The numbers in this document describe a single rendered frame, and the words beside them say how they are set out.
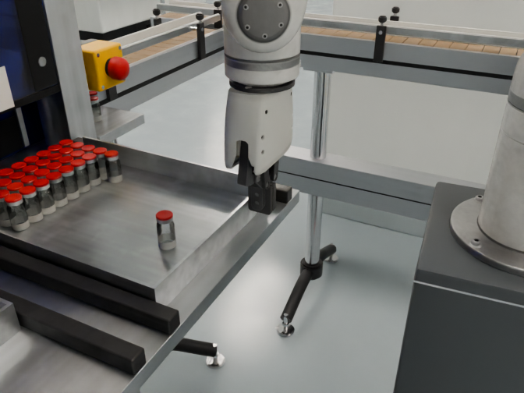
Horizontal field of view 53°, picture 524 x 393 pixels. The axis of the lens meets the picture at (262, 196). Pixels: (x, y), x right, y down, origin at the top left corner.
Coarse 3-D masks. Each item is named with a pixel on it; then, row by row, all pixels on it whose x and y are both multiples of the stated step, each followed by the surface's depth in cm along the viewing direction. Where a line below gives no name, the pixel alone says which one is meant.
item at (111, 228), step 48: (96, 144) 85; (96, 192) 76; (144, 192) 76; (192, 192) 76; (240, 192) 76; (0, 240) 62; (48, 240) 66; (96, 240) 66; (144, 240) 66; (192, 240) 66; (144, 288) 53
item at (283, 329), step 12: (324, 252) 193; (300, 264) 184; (300, 276) 180; (312, 276) 181; (300, 288) 176; (288, 300) 174; (300, 300) 175; (288, 312) 171; (288, 324) 172; (288, 336) 171
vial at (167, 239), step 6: (162, 222) 62; (168, 222) 62; (162, 228) 62; (168, 228) 62; (174, 228) 63; (162, 234) 63; (168, 234) 63; (174, 234) 63; (162, 240) 63; (168, 240) 63; (174, 240) 64; (162, 246) 64; (168, 246) 64; (174, 246) 64
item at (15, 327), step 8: (0, 304) 51; (8, 304) 51; (0, 312) 50; (8, 312) 50; (0, 320) 50; (8, 320) 51; (16, 320) 52; (0, 328) 50; (8, 328) 51; (16, 328) 52; (0, 336) 50; (8, 336) 51; (0, 344) 50
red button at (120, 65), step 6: (114, 60) 90; (120, 60) 90; (126, 60) 92; (108, 66) 90; (114, 66) 90; (120, 66) 90; (126, 66) 91; (108, 72) 90; (114, 72) 90; (120, 72) 90; (126, 72) 92; (114, 78) 91; (120, 78) 91
